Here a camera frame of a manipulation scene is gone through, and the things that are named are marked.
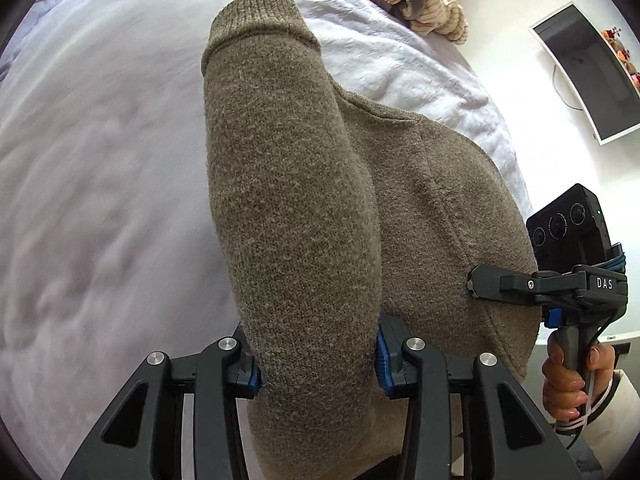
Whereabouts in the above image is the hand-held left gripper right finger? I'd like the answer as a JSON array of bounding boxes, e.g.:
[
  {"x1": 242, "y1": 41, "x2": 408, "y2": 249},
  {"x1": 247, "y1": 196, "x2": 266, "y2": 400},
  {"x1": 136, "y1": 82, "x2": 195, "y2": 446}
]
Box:
[{"x1": 375, "y1": 317, "x2": 584, "y2": 480}]

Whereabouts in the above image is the person's right hand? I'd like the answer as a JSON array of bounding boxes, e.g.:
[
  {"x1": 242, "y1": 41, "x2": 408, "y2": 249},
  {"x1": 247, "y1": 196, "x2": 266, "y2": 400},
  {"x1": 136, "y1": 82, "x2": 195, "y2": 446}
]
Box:
[{"x1": 541, "y1": 332, "x2": 617, "y2": 424}]

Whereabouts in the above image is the white framed wall television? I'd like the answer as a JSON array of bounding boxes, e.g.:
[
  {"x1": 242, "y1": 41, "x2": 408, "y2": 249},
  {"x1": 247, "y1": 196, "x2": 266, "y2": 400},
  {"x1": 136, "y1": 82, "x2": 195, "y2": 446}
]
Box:
[{"x1": 528, "y1": 2, "x2": 640, "y2": 146}]

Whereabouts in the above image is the person's right forearm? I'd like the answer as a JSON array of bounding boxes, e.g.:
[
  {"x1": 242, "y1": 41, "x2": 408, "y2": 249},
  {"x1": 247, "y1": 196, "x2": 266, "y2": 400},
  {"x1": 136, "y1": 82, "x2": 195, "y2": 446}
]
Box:
[{"x1": 570, "y1": 367, "x2": 640, "y2": 480}]

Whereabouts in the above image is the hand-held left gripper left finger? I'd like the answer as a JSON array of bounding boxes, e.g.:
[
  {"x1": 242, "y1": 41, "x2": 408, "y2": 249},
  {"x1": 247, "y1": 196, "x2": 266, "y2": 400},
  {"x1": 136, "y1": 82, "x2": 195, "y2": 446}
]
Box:
[{"x1": 60, "y1": 322, "x2": 263, "y2": 480}]

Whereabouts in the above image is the beige striped plush blanket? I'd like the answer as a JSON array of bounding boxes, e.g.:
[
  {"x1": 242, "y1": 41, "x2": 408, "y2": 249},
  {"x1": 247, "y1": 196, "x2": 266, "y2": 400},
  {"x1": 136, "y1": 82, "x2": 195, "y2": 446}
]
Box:
[{"x1": 360, "y1": 0, "x2": 471, "y2": 47}]

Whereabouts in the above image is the brown knit sweater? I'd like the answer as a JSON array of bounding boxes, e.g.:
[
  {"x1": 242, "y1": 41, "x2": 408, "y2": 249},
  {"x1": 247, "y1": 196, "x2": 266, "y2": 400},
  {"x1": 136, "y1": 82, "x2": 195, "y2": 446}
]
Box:
[{"x1": 201, "y1": 0, "x2": 540, "y2": 480}]

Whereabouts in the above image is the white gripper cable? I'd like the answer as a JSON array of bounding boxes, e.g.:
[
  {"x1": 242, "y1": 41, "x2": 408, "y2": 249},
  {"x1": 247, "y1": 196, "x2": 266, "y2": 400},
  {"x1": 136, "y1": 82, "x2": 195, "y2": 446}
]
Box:
[{"x1": 554, "y1": 377, "x2": 615, "y2": 433}]

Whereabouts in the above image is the lavender fleece blanket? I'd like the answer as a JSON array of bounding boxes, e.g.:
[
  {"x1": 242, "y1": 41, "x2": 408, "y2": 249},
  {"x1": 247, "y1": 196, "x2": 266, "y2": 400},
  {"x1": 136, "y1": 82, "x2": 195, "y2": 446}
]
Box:
[{"x1": 0, "y1": 0, "x2": 534, "y2": 461}]

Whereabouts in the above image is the orange flower decoration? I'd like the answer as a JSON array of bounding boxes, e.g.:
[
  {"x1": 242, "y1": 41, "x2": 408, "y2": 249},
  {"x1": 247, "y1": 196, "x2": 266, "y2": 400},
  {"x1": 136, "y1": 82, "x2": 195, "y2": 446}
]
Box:
[{"x1": 601, "y1": 27, "x2": 640, "y2": 94}]

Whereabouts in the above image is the television cable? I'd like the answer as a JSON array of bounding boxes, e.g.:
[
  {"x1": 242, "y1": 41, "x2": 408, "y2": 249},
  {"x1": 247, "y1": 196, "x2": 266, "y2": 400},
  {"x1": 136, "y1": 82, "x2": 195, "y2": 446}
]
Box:
[{"x1": 552, "y1": 64, "x2": 584, "y2": 112}]

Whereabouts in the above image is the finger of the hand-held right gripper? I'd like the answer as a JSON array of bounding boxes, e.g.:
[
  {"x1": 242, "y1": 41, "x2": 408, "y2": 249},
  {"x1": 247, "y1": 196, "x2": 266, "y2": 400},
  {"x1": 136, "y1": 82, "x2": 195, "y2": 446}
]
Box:
[{"x1": 466, "y1": 264, "x2": 587, "y2": 307}]

